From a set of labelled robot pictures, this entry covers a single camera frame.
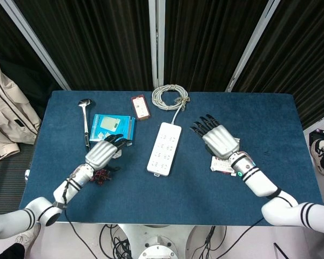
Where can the white printed packet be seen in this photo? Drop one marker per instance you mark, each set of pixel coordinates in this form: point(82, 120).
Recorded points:
point(220, 164)

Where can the white power strip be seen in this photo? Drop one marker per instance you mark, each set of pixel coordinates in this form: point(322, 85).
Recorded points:
point(164, 148)

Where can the metal ladle spoon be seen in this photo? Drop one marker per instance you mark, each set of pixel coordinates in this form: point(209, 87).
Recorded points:
point(85, 118)

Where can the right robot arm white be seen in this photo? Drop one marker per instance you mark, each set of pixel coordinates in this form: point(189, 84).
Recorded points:
point(259, 180)

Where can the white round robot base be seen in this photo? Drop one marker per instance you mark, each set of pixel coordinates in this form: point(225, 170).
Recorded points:
point(156, 242)

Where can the phone in red case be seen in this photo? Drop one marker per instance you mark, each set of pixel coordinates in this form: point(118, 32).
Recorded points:
point(141, 108)

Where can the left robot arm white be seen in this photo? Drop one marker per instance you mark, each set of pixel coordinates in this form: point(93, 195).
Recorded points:
point(70, 186)

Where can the blue product box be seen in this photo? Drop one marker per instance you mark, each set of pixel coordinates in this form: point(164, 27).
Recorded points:
point(110, 124)

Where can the black angled floor stand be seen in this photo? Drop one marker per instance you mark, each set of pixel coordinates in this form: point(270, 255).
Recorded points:
point(280, 251)

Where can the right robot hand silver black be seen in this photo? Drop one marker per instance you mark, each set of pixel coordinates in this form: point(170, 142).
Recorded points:
point(220, 140)

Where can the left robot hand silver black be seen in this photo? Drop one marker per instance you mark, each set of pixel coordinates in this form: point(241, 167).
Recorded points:
point(102, 153)

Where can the beige jacket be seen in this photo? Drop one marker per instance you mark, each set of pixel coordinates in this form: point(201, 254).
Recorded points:
point(8, 113)

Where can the blue table mat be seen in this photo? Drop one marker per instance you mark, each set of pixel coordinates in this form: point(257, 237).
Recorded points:
point(151, 197)

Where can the grey partition post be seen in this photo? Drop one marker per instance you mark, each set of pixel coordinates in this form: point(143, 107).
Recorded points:
point(156, 40)
point(248, 54)
point(35, 46)

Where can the white black sneaker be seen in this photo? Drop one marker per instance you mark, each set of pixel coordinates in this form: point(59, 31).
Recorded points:
point(320, 151)

